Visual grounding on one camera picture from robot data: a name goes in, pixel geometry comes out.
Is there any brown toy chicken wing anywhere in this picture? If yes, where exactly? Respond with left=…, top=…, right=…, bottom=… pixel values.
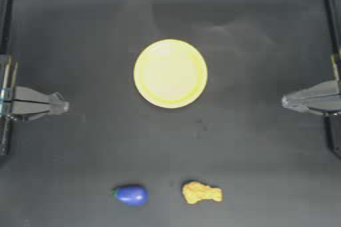
left=181, top=180, right=224, bottom=205

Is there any yellow plate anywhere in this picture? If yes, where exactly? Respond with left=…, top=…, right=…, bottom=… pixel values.
left=133, top=38, right=209, bottom=110

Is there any blue toy eggplant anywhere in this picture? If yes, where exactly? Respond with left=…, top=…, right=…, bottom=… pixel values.
left=111, top=184, right=149, bottom=206

